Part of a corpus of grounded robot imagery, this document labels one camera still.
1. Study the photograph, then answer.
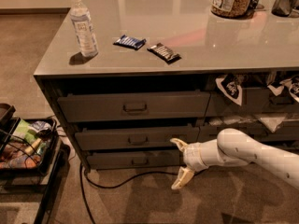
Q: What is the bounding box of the dark brown candy bar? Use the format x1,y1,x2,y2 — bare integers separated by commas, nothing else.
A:
148,43,181,63

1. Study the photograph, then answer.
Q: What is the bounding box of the white plastic bag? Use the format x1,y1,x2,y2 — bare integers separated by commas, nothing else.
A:
207,113,288,133

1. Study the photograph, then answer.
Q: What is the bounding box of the clear plastic water bottle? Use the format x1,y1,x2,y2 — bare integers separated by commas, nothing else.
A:
70,0,98,58

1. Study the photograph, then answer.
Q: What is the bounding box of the green snack bag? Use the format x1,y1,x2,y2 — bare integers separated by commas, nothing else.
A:
11,119,52,155

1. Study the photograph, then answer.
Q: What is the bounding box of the dark glass container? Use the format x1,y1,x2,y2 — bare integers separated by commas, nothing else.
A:
271,0,298,17

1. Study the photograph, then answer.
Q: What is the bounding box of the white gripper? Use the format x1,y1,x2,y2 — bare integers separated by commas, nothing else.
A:
170,138,207,189

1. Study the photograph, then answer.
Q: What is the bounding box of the large nut jar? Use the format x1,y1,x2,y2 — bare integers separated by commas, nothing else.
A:
211,0,250,18

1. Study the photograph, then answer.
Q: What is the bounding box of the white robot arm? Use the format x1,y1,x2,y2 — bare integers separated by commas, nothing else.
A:
171,128,299,189

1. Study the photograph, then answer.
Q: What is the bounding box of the black wire basket cart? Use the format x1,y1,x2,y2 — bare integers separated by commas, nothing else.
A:
0,104,70,224

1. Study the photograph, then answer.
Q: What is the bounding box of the grey drawer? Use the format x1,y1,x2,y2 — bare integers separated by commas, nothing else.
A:
197,121,299,143
206,87,299,117
87,149,182,170
75,124,199,150
58,91,210,122

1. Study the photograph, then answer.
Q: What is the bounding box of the black white snack bag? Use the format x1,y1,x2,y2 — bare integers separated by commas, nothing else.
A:
216,74,243,105

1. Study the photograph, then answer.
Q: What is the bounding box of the blue candy bar wrapper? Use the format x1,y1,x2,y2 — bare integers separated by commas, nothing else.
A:
114,35,147,50

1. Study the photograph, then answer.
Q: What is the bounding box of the grey drawer cabinet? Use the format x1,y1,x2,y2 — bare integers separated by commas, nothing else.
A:
35,0,299,169

